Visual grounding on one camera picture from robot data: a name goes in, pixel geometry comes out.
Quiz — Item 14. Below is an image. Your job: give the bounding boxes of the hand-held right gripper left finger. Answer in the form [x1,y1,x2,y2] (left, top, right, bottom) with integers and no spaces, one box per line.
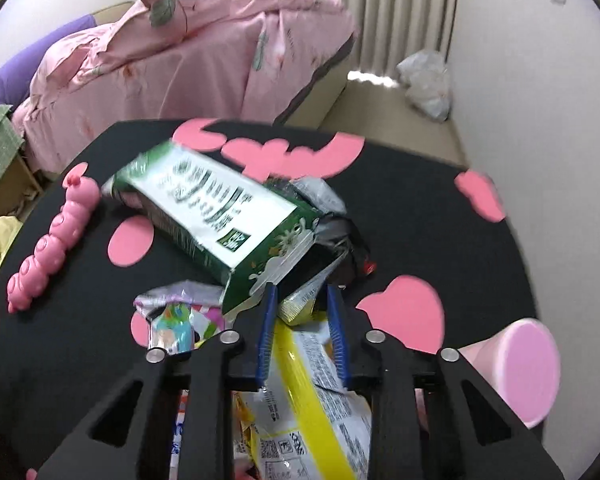
[35,282,281,480]

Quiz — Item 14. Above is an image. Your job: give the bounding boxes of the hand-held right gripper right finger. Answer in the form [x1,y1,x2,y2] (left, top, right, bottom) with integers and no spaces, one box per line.
[326,284,566,480]

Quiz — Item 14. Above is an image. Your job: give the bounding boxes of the yellow snack packet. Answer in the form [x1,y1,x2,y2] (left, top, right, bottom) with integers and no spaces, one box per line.
[230,285,376,480]

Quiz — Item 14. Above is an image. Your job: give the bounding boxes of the colourful foil packet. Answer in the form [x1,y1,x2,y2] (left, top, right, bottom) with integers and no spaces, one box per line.
[132,280,242,357]

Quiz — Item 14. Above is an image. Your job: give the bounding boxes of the black silver packet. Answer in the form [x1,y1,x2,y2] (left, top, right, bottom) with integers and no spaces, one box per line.
[280,212,379,311]

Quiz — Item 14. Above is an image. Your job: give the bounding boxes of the green white milk carton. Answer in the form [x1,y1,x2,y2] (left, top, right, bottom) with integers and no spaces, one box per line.
[101,140,327,319]

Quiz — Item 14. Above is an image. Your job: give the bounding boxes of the pink cup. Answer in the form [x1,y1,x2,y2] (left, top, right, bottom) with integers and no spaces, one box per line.
[456,317,564,431]

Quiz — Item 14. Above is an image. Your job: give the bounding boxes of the pink caterpillar toy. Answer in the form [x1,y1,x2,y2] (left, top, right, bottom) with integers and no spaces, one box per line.
[6,162,104,315]

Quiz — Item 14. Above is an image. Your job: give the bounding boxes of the beige bed base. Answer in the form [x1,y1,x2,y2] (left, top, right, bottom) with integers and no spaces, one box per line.
[274,35,357,129]

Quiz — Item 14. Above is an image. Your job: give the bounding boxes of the white plastic bag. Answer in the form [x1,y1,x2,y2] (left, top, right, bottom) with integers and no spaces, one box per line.
[396,49,452,122]

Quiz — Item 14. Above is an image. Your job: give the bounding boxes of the pink floral blanket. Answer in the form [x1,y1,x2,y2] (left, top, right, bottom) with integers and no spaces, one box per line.
[11,0,359,172]

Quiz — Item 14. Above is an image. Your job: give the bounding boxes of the yellow cloth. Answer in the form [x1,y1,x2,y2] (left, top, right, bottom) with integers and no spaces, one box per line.
[0,215,24,267]

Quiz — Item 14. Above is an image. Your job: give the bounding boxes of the wooden nightstand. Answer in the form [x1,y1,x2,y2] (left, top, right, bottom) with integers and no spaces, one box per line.
[0,154,47,233]

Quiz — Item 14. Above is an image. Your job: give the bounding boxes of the beige pleated curtain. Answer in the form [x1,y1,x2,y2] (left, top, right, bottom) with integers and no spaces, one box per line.
[150,0,462,80]

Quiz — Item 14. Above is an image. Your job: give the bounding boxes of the beige bed headboard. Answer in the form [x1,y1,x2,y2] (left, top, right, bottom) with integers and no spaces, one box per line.
[91,0,142,27]

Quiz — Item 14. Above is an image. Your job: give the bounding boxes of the purple pillow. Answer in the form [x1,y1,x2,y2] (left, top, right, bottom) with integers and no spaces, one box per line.
[0,14,99,107]

